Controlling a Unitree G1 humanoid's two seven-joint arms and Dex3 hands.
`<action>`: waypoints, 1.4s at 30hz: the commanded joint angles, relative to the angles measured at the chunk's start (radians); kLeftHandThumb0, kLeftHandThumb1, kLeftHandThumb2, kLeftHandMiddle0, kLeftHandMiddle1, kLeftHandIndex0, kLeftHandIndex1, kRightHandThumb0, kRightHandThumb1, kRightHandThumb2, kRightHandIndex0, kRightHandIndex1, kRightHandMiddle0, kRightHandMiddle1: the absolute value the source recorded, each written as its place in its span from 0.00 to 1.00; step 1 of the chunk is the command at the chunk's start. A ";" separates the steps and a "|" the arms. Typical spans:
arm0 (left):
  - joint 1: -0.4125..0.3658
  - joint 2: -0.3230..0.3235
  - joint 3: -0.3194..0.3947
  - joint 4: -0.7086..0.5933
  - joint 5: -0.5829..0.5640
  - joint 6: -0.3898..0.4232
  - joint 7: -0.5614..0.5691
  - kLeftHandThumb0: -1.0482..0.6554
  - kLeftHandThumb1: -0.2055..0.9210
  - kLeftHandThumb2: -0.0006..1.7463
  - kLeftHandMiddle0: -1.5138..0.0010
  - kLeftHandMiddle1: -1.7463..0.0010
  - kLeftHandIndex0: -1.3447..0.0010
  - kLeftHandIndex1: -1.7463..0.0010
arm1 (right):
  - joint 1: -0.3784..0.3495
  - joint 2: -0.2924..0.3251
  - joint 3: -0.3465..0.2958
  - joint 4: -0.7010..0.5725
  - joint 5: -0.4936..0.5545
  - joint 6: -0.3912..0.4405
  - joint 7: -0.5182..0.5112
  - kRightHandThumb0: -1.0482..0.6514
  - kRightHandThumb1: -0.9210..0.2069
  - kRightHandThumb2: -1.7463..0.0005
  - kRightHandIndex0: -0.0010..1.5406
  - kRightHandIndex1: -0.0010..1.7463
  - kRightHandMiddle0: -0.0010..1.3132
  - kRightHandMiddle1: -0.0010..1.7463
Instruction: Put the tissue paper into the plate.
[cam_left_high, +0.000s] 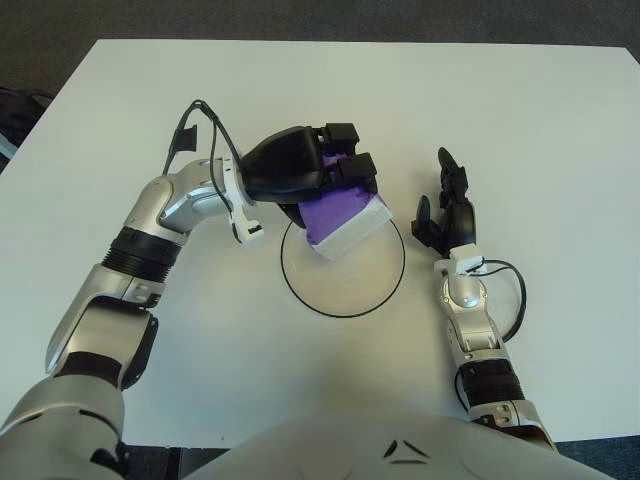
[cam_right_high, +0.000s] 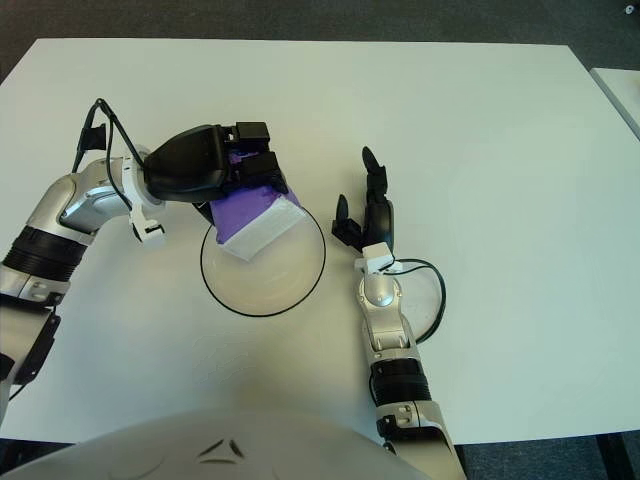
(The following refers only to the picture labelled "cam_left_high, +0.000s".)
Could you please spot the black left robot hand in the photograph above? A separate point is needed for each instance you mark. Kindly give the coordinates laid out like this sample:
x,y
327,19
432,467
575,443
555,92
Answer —
x,y
285,165

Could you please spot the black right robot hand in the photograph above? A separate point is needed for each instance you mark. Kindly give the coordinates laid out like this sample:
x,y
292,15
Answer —
x,y
462,227

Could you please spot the purple tissue paper pack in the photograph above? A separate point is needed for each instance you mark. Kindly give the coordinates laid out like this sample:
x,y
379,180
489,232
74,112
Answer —
x,y
335,215

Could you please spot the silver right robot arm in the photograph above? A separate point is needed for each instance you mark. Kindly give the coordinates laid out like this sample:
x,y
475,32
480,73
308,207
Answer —
x,y
470,305

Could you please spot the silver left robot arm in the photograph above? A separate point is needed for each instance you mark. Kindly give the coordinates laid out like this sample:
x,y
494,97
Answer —
x,y
160,200

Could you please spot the white plate with black rim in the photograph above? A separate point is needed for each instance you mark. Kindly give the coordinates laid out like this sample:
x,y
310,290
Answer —
x,y
345,285

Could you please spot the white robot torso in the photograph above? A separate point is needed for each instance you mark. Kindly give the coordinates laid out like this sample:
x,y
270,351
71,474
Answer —
x,y
375,450

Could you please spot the black bag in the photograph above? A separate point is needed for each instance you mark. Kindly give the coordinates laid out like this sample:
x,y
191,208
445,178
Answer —
x,y
20,112

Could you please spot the pale blue object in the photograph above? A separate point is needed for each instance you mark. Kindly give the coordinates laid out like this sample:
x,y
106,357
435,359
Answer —
x,y
5,147

